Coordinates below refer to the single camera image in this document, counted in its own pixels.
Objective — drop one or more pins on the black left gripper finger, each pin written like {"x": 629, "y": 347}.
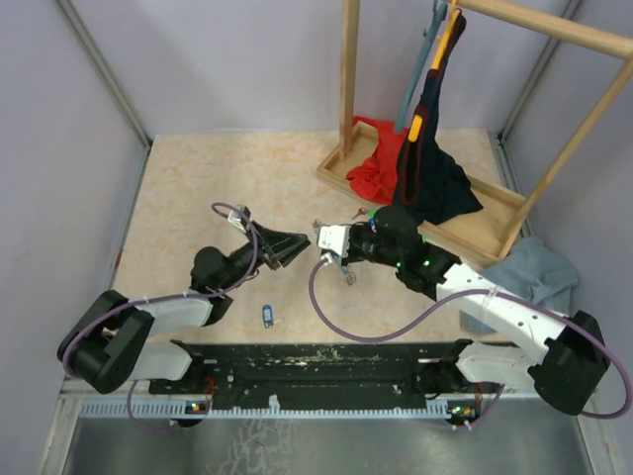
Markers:
{"x": 287, "y": 247}
{"x": 266, "y": 237}

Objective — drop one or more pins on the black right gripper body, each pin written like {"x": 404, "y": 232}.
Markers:
{"x": 366, "y": 246}

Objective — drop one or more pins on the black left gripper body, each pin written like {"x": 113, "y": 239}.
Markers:
{"x": 240, "y": 259}

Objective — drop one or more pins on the large keyring with blue grip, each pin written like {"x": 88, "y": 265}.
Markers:
{"x": 349, "y": 276}

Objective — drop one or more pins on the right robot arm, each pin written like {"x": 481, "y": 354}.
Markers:
{"x": 563, "y": 358}

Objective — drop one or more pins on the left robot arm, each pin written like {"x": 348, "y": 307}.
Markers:
{"x": 109, "y": 344}

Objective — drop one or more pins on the red t-shirt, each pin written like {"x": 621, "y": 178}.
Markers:
{"x": 376, "y": 178}

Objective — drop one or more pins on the navy jersey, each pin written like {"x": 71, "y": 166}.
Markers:
{"x": 432, "y": 186}

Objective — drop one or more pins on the yellow hanger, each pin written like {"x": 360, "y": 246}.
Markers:
{"x": 417, "y": 120}

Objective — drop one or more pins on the light blue t-shirt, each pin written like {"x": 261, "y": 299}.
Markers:
{"x": 536, "y": 274}

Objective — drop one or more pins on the grey-blue hanger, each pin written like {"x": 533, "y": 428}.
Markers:
{"x": 439, "y": 14}

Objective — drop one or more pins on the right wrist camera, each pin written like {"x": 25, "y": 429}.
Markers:
{"x": 335, "y": 239}

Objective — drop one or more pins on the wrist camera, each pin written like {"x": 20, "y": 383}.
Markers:
{"x": 335, "y": 239}
{"x": 239, "y": 217}

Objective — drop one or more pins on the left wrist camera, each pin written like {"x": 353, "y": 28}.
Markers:
{"x": 239, "y": 217}

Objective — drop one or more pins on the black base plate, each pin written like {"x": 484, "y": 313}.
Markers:
{"x": 323, "y": 376}

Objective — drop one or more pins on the white cable duct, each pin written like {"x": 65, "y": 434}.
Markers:
{"x": 184, "y": 409}

